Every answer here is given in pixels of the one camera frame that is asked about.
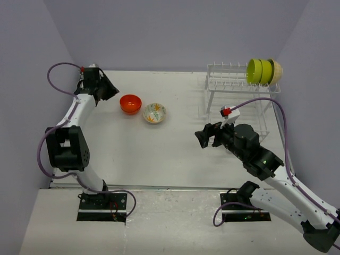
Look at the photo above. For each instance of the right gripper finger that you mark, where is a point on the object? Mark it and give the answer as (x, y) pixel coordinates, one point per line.
(211, 129)
(203, 137)

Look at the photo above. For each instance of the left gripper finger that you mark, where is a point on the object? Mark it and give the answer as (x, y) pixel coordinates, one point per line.
(103, 92)
(106, 80)

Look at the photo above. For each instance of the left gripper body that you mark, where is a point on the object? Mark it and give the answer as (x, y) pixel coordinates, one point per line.
(100, 82)

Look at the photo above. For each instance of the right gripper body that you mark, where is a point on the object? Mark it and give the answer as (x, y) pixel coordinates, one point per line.
(225, 136)

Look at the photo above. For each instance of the orange bowl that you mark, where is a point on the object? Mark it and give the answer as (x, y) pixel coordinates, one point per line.
(131, 112)
(130, 103)

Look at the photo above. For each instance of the floral patterned white bowl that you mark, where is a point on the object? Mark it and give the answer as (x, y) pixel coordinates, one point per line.
(154, 113)

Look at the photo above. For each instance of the green bowl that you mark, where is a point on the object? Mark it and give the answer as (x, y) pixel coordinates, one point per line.
(266, 71)
(254, 71)

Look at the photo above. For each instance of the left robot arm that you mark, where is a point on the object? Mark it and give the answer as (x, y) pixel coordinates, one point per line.
(66, 145)

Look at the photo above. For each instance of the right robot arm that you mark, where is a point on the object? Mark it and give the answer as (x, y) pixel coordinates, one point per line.
(317, 220)

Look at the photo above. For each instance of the beige bowl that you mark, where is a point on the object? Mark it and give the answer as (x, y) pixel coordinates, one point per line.
(277, 72)

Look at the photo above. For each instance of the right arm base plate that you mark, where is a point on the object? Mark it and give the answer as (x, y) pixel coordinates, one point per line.
(237, 213)

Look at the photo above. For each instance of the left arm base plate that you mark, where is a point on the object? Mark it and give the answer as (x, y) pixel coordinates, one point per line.
(102, 207)

